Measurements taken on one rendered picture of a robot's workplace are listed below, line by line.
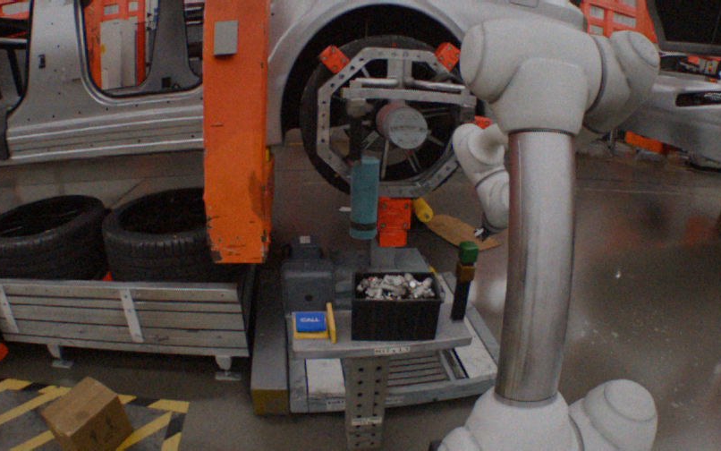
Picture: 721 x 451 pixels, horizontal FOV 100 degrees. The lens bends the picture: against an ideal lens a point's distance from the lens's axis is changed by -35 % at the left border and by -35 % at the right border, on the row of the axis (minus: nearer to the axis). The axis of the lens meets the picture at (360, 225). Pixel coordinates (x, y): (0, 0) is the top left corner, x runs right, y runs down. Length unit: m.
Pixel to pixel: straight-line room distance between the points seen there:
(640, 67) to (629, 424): 0.53
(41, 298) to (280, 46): 1.30
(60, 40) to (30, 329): 1.18
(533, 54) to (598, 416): 0.54
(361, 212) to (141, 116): 0.94
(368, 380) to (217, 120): 0.76
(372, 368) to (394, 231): 0.66
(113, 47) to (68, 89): 4.14
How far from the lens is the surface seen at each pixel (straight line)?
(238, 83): 1.09
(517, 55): 0.55
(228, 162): 1.13
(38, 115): 2.02
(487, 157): 1.09
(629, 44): 0.65
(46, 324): 1.76
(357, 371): 1.09
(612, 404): 0.71
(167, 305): 1.45
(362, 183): 1.40
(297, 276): 1.42
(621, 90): 0.65
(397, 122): 1.35
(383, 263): 1.83
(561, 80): 0.57
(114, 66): 6.00
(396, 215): 1.58
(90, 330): 1.66
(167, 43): 3.52
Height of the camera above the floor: 1.06
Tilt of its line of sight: 22 degrees down
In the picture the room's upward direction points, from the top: 2 degrees clockwise
